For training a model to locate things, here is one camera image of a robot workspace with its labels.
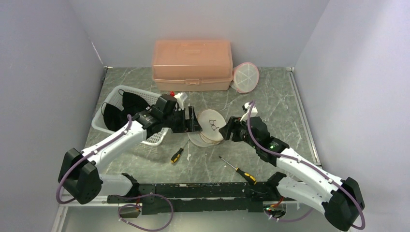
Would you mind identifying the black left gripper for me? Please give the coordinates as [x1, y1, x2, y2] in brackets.
[162, 106, 202, 134]

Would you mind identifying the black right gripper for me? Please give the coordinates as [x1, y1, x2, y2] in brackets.
[219, 116, 259, 149]

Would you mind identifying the white mesh laundry bag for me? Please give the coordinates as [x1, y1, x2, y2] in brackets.
[188, 109, 226, 147]

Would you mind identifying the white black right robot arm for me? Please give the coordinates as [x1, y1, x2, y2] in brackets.
[218, 117, 366, 232]

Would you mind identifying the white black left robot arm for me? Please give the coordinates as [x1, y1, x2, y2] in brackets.
[56, 94, 202, 204]

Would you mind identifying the pink rimmed mesh bag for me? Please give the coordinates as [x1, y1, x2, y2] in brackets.
[230, 62, 260, 93]

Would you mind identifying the black bra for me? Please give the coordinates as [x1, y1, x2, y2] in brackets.
[101, 89, 149, 131]

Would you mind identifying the small yellow black screwdriver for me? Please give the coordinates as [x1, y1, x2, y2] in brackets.
[170, 140, 190, 164]

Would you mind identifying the long yellow black screwdriver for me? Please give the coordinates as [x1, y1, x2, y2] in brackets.
[219, 156, 257, 185]

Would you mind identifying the orange plastic storage box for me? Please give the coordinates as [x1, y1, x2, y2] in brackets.
[151, 40, 233, 91]

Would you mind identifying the white plastic basket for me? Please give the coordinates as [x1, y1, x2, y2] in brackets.
[91, 85, 160, 134]

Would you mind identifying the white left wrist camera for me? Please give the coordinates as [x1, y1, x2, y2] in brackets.
[170, 91, 188, 110]

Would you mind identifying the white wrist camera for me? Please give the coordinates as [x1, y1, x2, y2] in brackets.
[240, 102, 258, 122]
[170, 91, 188, 110]

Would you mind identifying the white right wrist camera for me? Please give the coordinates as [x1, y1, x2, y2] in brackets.
[240, 102, 258, 122]

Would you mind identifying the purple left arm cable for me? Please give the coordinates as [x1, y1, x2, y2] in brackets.
[56, 115, 133, 204]

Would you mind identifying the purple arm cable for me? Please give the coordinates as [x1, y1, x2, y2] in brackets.
[56, 115, 133, 204]
[246, 100, 366, 231]

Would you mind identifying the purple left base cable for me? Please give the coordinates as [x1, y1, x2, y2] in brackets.
[117, 194, 175, 232]

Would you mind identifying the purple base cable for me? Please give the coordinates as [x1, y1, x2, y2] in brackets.
[267, 200, 316, 223]
[117, 194, 175, 232]

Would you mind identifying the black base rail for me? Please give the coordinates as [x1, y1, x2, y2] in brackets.
[107, 172, 286, 215]

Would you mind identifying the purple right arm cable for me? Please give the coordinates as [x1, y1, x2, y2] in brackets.
[246, 100, 366, 231]

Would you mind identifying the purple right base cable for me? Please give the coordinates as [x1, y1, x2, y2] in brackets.
[267, 200, 316, 223]

